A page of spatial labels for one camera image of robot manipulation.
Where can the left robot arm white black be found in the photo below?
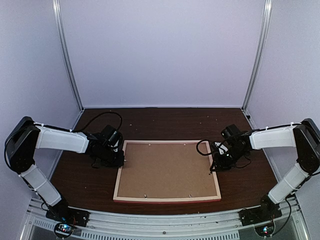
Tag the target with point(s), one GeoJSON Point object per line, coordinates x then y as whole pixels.
{"type": "Point", "coordinates": [28, 136]}

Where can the brown backing board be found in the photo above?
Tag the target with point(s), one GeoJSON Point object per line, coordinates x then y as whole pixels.
{"type": "Point", "coordinates": [167, 170]}

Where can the right aluminium corner post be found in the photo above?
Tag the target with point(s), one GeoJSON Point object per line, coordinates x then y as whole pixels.
{"type": "Point", "coordinates": [264, 30]}

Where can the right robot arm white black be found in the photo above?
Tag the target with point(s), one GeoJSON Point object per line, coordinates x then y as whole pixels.
{"type": "Point", "coordinates": [302, 138]}

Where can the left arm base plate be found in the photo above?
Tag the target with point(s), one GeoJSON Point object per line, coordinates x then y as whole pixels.
{"type": "Point", "coordinates": [71, 216]}

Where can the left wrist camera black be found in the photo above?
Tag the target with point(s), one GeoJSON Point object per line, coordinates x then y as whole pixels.
{"type": "Point", "coordinates": [115, 148]}

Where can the aluminium front rail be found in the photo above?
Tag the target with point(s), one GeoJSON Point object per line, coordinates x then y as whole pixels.
{"type": "Point", "coordinates": [223, 225]}

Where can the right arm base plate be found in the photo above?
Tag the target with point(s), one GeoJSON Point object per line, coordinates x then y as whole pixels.
{"type": "Point", "coordinates": [252, 216]}

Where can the aluminium corner post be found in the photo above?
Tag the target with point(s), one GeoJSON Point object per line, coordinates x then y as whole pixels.
{"type": "Point", "coordinates": [66, 57]}
{"type": "Point", "coordinates": [264, 30]}

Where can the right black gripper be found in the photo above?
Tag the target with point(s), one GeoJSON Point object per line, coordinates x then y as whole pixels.
{"type": "Point", "coordinates": [220, 165]}

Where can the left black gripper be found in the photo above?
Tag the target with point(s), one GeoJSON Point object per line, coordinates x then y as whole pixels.
{"type": "Point", "coordinates": [118, 163]}

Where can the left aluminium corner post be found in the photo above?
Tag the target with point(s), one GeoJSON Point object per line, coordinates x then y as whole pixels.
{"type": "Point", "coordinates": [66, 57]}

